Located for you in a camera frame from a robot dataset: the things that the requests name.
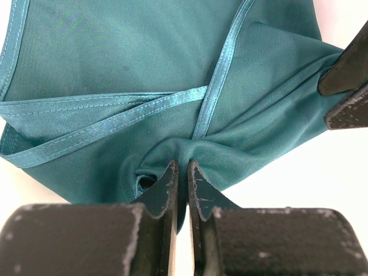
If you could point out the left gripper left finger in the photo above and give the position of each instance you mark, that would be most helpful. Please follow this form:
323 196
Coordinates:
99 239

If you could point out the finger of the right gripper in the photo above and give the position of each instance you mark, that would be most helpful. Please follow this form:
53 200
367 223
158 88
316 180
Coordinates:
350 69
350 112

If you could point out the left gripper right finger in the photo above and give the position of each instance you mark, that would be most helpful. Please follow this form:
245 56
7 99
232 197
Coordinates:
230 240

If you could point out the teal satin napkin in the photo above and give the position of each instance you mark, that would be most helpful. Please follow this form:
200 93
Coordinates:
99 96

